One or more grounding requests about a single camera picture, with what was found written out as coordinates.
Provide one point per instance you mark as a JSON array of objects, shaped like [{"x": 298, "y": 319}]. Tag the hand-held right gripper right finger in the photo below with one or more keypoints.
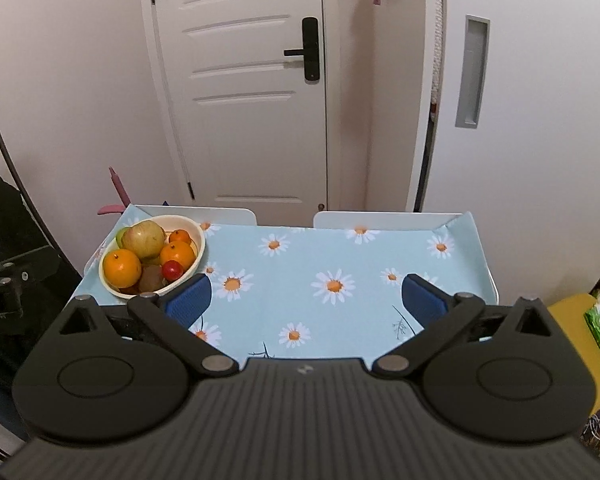
[{"x": 425, "y": 300}]

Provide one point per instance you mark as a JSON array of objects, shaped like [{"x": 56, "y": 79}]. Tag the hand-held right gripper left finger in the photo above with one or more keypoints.
[{"x": 190, "y": 300}]

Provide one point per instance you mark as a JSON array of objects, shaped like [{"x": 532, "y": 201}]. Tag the small red apple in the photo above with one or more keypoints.
[{"x": 172, "y": 270}]

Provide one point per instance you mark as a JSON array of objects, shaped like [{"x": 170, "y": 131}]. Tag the brown kiwi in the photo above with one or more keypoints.
[{"x": 150, "y": 280}]

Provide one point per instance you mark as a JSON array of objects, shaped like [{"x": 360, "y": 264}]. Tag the large orange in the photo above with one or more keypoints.
[
  {"x": 121, "y": 267},
  {"x": 177, "y": 254}
]

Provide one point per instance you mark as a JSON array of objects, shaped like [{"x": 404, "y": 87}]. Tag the cream ceramic bowl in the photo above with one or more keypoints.
[{"x": 194, "y": 230}]

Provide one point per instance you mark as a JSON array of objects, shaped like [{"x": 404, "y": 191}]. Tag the yellow red apple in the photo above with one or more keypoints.
[{"x": 142, "y": 237}]

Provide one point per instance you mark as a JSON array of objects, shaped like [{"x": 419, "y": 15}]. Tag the blue daisy print tablecloth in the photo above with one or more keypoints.
[{"x": 370, "y": 310}]

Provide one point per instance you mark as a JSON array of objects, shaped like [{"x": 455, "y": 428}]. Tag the small tangerine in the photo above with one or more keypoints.
[{"x": 180, "y": 236}]

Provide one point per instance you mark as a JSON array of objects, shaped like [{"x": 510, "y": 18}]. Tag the white chair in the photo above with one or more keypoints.
[
  {"x": 220, "y": 214},
  {"x": 395, "y": 219}
]

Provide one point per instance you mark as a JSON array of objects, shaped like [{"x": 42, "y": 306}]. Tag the black stand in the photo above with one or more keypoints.
[{"x": 0, "y": 135}]

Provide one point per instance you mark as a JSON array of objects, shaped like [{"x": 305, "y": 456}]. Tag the yellow stool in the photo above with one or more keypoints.
[{"x": 575, "y": 340}]

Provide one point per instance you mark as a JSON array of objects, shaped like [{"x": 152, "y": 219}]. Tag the white panel door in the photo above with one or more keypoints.
[{"x": 240, "y": 135}]

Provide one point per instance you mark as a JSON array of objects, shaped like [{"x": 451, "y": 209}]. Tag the white textured towel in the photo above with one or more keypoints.
[{"x": 437, "y": 35}]

